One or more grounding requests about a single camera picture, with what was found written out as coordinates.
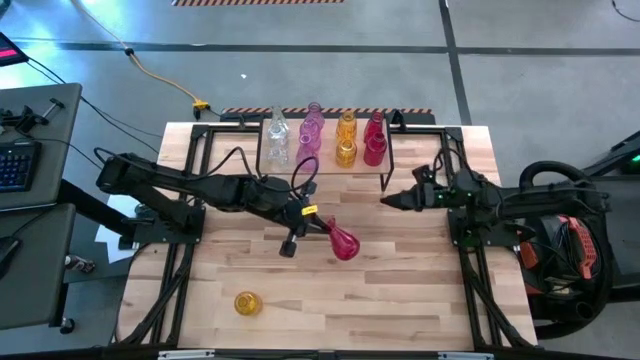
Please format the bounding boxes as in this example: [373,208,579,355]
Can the small silver tool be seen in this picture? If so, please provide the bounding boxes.
[64,254,96,274]

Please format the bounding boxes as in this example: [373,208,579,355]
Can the black metal table frame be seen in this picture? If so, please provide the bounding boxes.
[107,122,539,351]

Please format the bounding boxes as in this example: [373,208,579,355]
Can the yellow textured glass bottle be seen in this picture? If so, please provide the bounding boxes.
[233,290,264,318]

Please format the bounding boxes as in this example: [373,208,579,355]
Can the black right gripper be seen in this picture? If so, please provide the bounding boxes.
[379,182,459,212]

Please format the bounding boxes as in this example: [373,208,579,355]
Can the yellow extension cable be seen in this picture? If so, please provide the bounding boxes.
[67,0,212,112]

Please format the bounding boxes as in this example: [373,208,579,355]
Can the black and red vacuum cleaner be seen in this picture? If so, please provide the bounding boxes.
[514,159,616,341]

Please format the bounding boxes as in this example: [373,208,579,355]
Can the black keyboard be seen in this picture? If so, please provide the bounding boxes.
[0,139,42,194]

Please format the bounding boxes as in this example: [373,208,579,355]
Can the black clamp tool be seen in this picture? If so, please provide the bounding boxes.
[0,97,66,134]

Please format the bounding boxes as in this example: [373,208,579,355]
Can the red cone glass vase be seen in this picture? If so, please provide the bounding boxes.
[325,216,362,262]

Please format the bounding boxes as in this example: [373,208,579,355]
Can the clear tall-necked glass vase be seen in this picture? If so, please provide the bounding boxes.
[268,105,290,136]

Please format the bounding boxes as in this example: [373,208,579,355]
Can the silver table edge bracket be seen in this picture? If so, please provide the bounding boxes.
[158,349,215,360]
[438,351,495,360]

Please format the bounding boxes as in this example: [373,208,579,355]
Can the amber glass vase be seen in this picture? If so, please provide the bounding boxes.
[335,110,358,144]

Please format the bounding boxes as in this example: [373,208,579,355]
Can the wooden shelf black metal frame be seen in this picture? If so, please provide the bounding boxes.
[255,117,396,194]

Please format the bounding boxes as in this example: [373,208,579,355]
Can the hazard-striped floor strip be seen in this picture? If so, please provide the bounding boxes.
[219,106,435,125]

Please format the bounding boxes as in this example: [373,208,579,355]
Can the dark grey desk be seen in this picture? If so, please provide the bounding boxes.
[0,202,76,331]

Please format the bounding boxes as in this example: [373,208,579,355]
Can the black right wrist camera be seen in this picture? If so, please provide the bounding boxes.
[411,164,437,187]

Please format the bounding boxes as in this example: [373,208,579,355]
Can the black monitor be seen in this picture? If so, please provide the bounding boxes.
[0,30,30,69]

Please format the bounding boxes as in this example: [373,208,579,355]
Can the red short glass bottle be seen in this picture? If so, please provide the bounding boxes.
[363,131,388,168]

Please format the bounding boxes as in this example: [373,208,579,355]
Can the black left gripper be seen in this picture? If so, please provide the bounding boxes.
[278,192,337,259]

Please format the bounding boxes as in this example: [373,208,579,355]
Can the yellow ribbed glass jar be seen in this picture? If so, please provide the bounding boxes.
[334,138,358,170]

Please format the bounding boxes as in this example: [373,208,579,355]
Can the pink faceted glass vase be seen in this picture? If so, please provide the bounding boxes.
[304,101,327,130]

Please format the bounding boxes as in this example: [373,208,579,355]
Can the clear embossed glass bottle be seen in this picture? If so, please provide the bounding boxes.
[266,142,291,167]

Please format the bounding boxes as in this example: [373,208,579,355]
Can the white paper sheet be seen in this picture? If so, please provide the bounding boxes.
[93,193,139,265]

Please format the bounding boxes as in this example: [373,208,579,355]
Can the black machine with green light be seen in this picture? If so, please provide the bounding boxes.
[579,129,640,196]

